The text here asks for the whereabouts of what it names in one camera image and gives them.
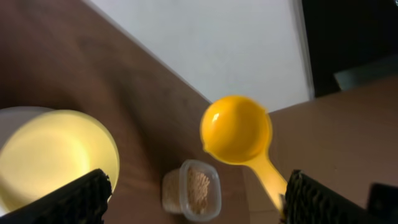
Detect soybeans in container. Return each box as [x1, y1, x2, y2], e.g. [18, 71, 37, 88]
[162, 168, 210, 215]

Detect pale yellow bowl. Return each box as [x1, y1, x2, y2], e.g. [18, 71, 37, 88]
[1, 110, 120, 213]

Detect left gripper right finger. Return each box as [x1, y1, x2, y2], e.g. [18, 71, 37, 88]
[280, 170, 397, 224]

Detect yellow measuring scoop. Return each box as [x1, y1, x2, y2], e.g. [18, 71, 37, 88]
[200, 95, 287, 215]

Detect white digital kitchen scale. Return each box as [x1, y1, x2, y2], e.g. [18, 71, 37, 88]
[1, 106, 70, 216]

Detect clear plastic container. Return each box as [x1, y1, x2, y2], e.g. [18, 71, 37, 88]
[161, 159, 222, 222]

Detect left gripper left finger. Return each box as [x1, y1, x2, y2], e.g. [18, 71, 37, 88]
[1, 169, 112, 224]

